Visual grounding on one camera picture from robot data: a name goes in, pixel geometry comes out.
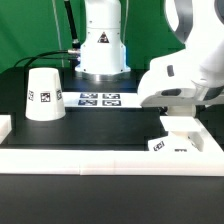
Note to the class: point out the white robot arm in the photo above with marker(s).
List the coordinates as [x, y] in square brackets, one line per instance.
[198, 24]

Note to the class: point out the white marker sheet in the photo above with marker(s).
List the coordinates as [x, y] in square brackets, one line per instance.
[101, 100]

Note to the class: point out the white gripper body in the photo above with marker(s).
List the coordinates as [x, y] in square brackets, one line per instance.
[175, 84]

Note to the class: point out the white U-shaped fence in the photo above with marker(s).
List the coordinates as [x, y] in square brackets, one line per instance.
[206, 160]

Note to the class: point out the white lamp shade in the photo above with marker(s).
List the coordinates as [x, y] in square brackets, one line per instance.
[44, 95]

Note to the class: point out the black robot cable post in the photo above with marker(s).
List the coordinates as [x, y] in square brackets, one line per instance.
[75, 40]

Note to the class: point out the white lamp base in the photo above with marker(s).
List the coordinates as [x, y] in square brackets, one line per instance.
[178, 130]

